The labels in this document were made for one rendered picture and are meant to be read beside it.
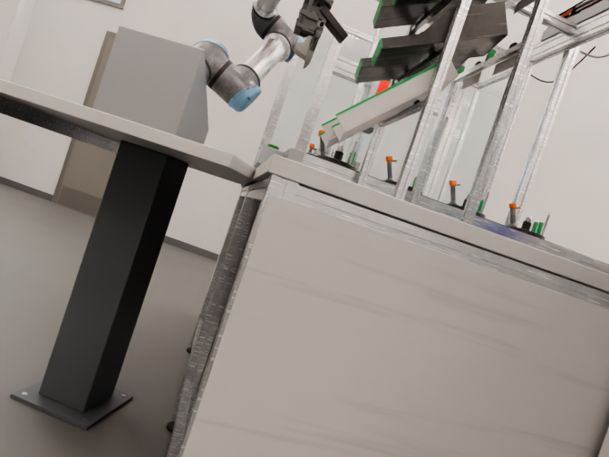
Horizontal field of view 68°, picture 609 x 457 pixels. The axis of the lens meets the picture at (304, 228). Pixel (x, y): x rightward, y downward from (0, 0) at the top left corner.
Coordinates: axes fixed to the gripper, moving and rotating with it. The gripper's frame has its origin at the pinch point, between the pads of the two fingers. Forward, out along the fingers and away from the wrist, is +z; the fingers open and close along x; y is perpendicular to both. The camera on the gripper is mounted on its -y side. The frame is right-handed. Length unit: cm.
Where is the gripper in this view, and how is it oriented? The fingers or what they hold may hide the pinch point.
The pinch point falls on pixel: (307, 64)
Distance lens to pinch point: 147.4
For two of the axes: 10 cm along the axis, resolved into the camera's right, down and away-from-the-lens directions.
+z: -3.2, 9.5, 0.2
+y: -9.3, -3.1, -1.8
